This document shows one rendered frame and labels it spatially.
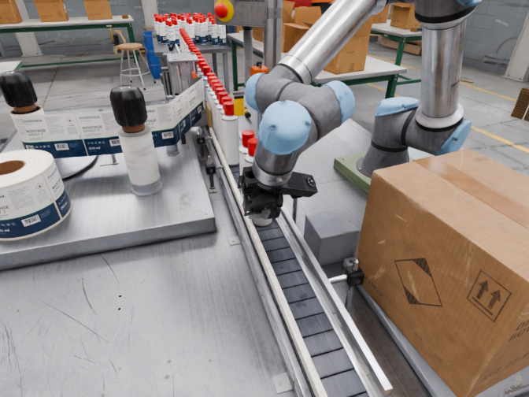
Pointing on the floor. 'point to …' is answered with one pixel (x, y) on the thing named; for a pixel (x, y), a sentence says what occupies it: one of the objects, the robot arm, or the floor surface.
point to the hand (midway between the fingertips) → (266, 213)
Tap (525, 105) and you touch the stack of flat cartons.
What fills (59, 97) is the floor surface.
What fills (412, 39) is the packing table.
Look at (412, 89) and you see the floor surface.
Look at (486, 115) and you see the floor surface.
